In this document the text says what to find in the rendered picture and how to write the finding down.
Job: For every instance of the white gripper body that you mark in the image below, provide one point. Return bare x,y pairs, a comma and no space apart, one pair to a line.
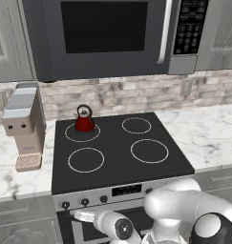
84,216

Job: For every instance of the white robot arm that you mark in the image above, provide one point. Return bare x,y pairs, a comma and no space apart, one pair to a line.
171,203

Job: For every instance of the black stove knob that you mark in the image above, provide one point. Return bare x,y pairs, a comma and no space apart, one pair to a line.
148,191
66,205
103,199
85,201

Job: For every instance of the black oven door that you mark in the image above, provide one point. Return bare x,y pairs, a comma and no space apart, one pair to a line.
69,232

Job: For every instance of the stainless steel oven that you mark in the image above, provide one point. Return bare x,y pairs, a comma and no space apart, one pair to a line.
98,193

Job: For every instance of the grey drawer front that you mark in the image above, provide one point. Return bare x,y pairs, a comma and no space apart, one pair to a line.
34,206
203,179

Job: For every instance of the grey base cupboard door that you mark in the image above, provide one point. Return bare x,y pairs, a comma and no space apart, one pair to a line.
225,195
22,233

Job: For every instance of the black glass hob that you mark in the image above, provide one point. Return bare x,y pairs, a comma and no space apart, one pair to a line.
120,152

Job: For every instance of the beige coffee machine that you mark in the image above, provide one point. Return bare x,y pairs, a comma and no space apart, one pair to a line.
23,127

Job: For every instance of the microwave door with dark window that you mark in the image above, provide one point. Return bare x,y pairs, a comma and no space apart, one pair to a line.
104,63

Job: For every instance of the grey microwave oven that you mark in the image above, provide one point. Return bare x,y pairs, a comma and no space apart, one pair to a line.
104,60

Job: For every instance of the grey wall cupboard door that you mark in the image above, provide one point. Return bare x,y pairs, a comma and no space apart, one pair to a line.
219,35
9,38

